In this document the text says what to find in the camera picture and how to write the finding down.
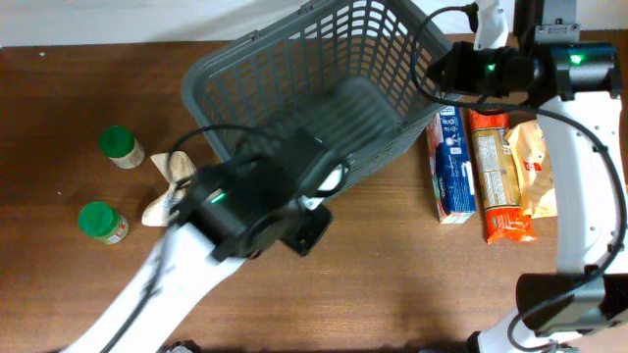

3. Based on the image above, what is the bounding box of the yellow coffee sachet bag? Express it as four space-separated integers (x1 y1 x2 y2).
506 120 557 219

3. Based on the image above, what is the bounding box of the orange biscuit packet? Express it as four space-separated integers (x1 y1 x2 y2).
468 110 537 243

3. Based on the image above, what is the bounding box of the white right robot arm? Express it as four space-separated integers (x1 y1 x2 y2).
427 1 627 352

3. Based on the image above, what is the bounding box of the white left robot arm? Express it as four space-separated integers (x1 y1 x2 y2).
67 128 350 352

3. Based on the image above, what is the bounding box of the crumpled beige paper bag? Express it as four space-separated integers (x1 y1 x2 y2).
141 151 196 227

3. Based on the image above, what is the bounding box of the blue toothpaste box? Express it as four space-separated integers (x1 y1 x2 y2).
426 106 477 225

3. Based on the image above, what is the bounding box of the grey plastic basket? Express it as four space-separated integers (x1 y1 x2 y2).
182 1 451 185

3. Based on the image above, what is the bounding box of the green lid beige jar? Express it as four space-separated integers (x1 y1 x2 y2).
98 126 145 170

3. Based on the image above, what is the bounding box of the green lid red label jar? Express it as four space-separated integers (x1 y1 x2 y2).
78 202 130 244

